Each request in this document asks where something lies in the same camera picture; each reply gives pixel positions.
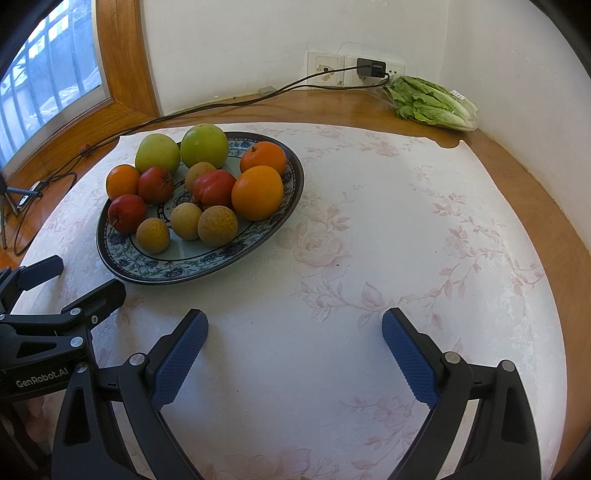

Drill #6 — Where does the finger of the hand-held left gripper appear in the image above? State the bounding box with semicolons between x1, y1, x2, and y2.
55;279;127;333
0;255;64;315

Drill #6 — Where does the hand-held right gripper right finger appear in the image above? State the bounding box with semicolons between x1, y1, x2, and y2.
381;308;542;480

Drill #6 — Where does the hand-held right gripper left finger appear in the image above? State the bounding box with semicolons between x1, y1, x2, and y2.
52;309;209;480

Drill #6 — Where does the small brown pear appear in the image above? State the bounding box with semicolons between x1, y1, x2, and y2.
136;217;171;254
170;202;203;241
198;205;239;247
185;161;217;195

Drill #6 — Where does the small red apple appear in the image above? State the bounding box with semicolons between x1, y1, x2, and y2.
107;194;147;234
137;167;175;206

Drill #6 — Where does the blue patterned plate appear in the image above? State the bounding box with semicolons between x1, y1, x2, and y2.
96;131;305;285

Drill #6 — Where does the large red apple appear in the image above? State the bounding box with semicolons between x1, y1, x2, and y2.
192;169;238;210

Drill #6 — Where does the green apple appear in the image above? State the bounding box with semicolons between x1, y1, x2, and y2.
180;123;229;169
135;133;181;175

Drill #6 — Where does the large orange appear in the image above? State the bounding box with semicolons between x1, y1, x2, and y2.
231;165;284;221

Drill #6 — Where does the white floral tablecloth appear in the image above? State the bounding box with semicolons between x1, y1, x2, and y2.
21;121;568;480

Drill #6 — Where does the grey tripod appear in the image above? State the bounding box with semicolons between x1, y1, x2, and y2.
0;174;43;250

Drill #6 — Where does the bagged romaine lettuce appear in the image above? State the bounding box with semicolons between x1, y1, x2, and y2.
382;75;479;132

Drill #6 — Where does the black power adapter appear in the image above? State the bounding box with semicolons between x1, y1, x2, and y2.
356;58;387;79

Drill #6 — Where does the black power cable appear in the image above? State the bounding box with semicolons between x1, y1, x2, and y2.
13;67;393;256

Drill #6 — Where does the wooden window frame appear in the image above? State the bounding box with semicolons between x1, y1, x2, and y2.
0;0;160;178

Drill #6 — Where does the white wall socket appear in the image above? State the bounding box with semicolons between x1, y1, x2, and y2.
344;55;406;85
308;52;345;87

